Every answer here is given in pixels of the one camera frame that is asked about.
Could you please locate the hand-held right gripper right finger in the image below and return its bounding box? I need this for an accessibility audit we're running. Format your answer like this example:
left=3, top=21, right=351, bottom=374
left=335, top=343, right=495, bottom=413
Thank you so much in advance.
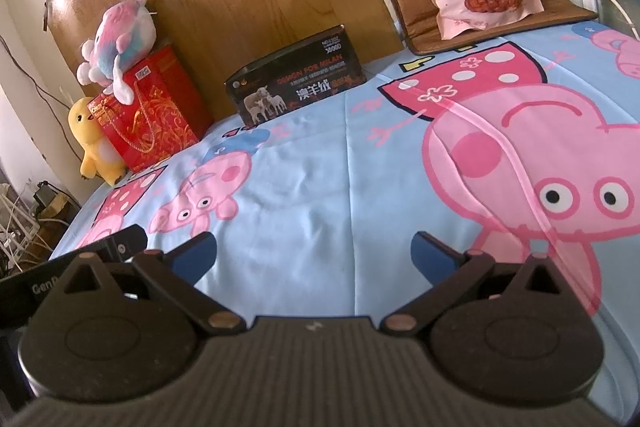
left=382, top=231, right=586, bottom=334

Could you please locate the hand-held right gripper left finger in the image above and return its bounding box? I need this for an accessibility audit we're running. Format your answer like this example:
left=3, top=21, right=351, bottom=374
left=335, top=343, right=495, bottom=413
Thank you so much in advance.
left=50, top=232, right=247, bottom=336

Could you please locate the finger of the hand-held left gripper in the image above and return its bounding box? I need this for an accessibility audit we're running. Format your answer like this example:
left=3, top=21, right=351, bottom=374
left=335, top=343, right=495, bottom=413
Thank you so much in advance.
left=99, top=225, right=149, bottom=264

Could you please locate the black box with sheep picture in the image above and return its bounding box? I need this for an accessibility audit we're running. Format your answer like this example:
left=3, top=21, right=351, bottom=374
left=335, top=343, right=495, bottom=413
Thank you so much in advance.
left=224, top=24, right=368, bottom=128

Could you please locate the black power adapter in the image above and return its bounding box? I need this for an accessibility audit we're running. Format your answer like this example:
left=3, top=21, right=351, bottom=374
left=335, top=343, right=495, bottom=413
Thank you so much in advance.
left=32, top=181, right=63, bottom=208

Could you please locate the yellow plush toy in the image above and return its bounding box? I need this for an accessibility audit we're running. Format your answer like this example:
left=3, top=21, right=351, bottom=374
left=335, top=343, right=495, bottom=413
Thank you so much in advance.
left=68, top=96, right=126, bottom=186

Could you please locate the printed cartoon bed sheet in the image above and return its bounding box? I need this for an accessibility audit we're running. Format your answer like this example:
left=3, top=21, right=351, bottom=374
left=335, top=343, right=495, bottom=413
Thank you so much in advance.
left=50, top=19, right=640, bottom=427

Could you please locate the red gift bag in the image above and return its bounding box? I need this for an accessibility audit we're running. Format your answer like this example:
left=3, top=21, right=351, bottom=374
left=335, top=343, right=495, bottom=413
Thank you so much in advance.
left=86, top=45, right=215, bottom=174

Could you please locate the pink and blue plush toy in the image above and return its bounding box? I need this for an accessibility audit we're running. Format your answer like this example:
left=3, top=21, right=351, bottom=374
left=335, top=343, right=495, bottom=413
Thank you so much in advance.
left=76, top=0, right=160, bottom=104

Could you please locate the bundle of white cables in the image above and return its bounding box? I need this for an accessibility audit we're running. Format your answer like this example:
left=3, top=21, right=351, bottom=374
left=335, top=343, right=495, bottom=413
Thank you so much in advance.
left=0, top=179, right=56, bottom=275

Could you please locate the black wall cable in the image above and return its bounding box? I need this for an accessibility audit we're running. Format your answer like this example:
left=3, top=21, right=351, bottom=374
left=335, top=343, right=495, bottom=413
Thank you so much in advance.
left=0, top=34, right=76, bottom=108

